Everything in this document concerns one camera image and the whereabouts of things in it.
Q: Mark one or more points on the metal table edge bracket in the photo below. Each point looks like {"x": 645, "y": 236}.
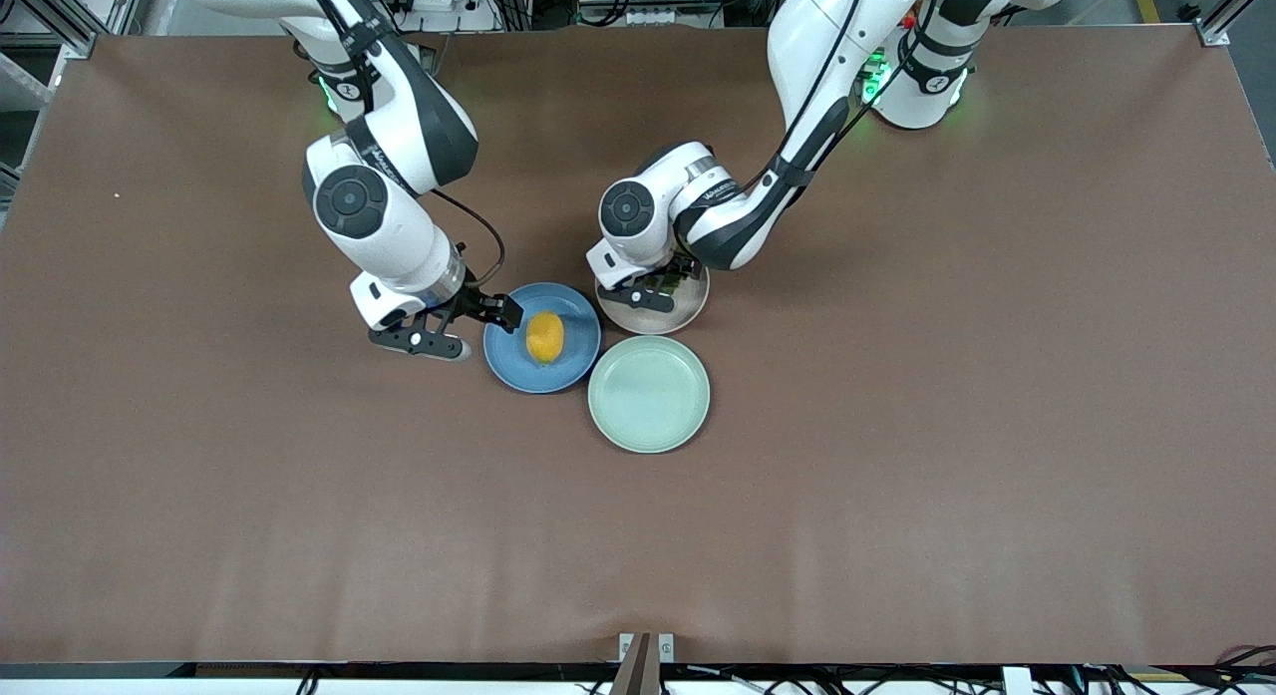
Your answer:
{"x": 646, "y": 653}

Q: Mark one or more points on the pale green plate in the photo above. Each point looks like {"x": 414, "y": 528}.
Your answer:
{"x": 649, "y": 394}

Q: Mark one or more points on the yellow lemon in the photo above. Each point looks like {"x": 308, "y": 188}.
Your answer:
{"x": 545, "y": 337}

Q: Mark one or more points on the green lettuce leaf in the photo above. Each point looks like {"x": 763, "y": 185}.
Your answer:
{"x": 690, "y": 273}

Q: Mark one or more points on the beige plate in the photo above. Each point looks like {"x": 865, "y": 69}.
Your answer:
{"x": 658, "y": 321}

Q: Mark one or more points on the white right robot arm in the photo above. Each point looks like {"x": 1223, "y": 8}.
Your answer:
{"x": 384, "y": 221}

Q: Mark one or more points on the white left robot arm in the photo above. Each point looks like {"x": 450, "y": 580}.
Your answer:
{"x": 827, "y": 37}

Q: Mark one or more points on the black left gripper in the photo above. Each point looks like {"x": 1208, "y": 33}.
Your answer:
{"x": 681, "y": 269}

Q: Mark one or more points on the white box under table edge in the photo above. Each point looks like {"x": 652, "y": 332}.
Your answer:
{"x": 1016, "y": 681}

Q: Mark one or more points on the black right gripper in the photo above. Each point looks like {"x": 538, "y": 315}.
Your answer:
{"x": 473, "y": 303}

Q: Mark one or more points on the blue plate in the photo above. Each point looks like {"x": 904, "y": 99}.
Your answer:
{"x": 513, "y": 361}

